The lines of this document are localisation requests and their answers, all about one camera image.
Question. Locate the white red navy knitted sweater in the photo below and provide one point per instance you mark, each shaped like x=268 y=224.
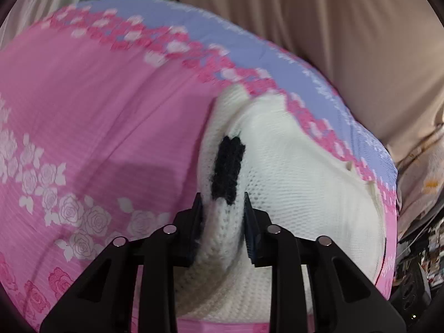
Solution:
x=295 y=180

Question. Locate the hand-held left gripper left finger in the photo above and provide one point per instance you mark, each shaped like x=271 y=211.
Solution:
x=195 y=225

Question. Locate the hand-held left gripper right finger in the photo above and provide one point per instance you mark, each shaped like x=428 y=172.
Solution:
x=249 y=236

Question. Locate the beige draped cloth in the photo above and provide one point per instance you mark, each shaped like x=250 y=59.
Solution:
x=312 y=24

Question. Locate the pale floral blanket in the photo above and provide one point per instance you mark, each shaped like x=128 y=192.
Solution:
x=423 y=173

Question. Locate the white cloth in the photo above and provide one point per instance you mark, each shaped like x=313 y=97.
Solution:
x=41 y=3

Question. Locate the dark cluttered shelf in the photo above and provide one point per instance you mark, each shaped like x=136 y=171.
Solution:
x=416 y=284

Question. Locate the pink floral bed sheet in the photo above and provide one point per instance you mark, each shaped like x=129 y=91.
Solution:
x=104 y=111

